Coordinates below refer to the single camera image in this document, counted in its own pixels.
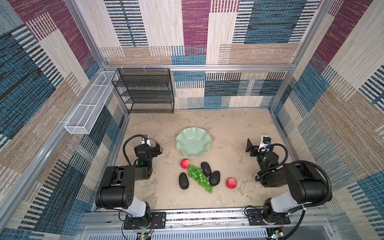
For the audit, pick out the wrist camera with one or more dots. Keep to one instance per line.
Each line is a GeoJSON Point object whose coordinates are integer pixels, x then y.
{"type": "Point", "coordinates": [265, 141]}
{"type": "Point", "coordinates": [145, 140]}

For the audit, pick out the aluminium front rail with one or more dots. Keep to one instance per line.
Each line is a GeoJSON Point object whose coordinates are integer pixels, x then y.
{"type": "Point", "coordinates": [184, 224]}

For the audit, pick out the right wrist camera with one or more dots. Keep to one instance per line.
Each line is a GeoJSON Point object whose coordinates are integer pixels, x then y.
{"type": "Point", "coordinates": [265, 141]}

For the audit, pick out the green grape bunch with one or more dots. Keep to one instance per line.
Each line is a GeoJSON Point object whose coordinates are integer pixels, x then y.
{"type": "Point", "coordinates": [198, 175]}

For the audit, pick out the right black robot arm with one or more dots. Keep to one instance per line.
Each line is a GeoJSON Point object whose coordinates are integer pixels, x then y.
{"type": "Point", "coordinates": [309, 185]}

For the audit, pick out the black wire shelf rack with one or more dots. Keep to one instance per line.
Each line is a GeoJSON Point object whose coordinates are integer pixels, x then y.
{"type": "Point", "coordinates": [145, 91]}

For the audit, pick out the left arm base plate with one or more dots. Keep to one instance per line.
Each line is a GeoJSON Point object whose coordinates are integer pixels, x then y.
{"type": "Point", "coordinates": [157, 219]}

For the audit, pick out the red apple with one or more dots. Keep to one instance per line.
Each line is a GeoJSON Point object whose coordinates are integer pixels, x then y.
{"type": "Point", "coordinates": [185, 163]}
{"type": "Point", "coordinates": [231, 183]}

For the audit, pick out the dark avocado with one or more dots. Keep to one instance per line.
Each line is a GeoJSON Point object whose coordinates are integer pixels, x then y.
{"type": "Point", "coordinates": [183, 181]}
{"type": "Point", "coordinates": [215, 178]}
{"type": "Point", "coordinates": [206, 169]}

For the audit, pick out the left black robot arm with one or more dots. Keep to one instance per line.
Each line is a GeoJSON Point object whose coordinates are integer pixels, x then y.
{"type": "Point", "coordinates": [117, 188]}

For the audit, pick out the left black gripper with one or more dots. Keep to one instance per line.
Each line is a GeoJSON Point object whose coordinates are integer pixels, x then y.
{"type": "Point", "coordinates": [154, 150]}

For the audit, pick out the light green scalloped fruit bowl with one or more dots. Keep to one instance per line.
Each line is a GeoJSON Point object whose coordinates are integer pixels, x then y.
{"type": "Point", "coordinates": [193, 142]}

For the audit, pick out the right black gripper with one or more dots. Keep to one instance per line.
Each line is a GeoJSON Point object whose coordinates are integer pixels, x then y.
{"type": "Point", "coordinates": [254, 148]}

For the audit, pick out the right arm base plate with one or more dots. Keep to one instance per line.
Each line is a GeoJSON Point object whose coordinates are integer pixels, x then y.
{"type": "Point", "coordinates": [256, 217]}

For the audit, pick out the white wire mesh basket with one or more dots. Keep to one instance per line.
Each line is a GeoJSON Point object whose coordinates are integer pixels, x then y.
{"type": "Point", "coordinates": [87, 112]}

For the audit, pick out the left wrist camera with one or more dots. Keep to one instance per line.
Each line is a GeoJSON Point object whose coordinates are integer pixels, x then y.
{"type": "Point", "coordinates": [145, 140]}

